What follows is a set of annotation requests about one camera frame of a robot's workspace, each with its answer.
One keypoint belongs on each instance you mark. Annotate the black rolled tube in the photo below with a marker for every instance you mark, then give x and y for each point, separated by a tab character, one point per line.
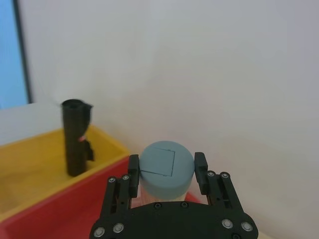
74	139

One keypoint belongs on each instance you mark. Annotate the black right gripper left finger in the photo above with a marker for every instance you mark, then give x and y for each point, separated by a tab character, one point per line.
134	174

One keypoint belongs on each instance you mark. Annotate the red box with yellow inside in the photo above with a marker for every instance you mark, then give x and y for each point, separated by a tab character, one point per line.
49	199

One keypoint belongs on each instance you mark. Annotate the blue screen with dark frame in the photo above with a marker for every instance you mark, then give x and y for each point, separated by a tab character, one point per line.
11	52

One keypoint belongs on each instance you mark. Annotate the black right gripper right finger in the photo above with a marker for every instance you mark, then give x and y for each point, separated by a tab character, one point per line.
201	174

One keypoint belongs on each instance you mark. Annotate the bottle with grey-blue cap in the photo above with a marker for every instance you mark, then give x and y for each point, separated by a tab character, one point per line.
165	171

